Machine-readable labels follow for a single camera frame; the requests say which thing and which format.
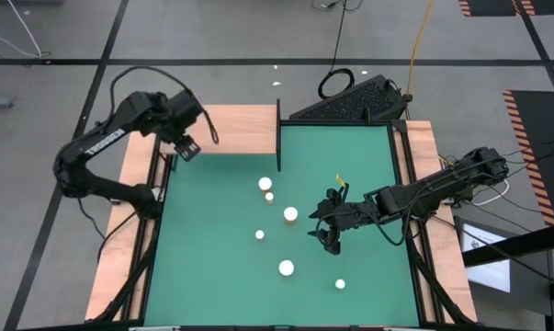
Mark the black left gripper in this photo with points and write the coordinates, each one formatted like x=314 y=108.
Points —
x=184 y=112

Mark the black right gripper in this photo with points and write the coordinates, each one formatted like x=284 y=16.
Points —
x=350 y=216

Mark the amber medicine bottle white cap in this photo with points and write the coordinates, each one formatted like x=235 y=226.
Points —
x=290 y=214
x=265 y=184

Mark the amber bottle with mixed capsules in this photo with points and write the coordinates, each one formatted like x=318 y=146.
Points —
x=286 y=267

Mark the pale green medicine bottle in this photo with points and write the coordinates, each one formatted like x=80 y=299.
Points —
x=269 y=197

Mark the pink medicine bottle white cap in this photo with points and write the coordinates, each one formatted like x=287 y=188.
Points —
x=259 y=234

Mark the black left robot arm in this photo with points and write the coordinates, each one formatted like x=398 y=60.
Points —
x=97 y=142

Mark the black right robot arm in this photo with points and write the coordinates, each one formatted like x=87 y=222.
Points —
x=442 y=184

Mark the light wood shelf board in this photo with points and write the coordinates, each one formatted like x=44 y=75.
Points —
x=240 y=128

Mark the yellow tag on gripper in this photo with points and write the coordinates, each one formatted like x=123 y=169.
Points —
x=340 y=180

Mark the black perforated metal case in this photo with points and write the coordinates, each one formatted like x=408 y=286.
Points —
x=350 y=103

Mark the light wood side panel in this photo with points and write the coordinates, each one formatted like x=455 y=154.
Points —
x=423 y=138
x=116 y=257

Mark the black metal beam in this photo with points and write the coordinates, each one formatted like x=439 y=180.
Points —
x=534 y=239

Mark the black hazard-striped floor mat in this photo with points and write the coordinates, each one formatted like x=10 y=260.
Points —
x=547 y=138
x=488 y=7

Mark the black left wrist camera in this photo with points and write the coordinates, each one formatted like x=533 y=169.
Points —
x=188 y=149

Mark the black table frame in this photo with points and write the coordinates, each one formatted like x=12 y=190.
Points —
x=397 y=126

